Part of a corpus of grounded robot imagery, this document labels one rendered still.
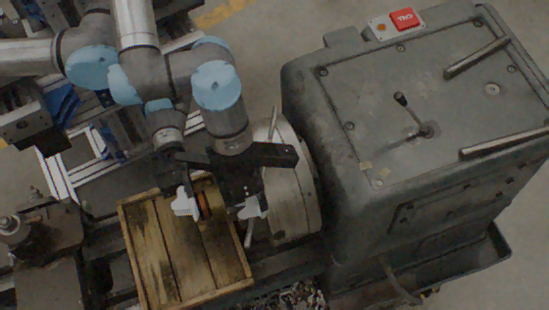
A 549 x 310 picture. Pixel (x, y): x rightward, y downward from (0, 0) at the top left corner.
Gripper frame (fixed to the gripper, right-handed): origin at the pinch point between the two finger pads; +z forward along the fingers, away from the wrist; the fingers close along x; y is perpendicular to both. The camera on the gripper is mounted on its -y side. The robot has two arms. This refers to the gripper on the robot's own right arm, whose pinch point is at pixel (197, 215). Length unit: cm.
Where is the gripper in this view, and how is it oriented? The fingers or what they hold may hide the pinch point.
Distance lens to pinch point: 134.9
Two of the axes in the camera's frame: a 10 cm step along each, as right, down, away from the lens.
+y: -9.5, 3.0, -1.2
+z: 3.2, 8.3, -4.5
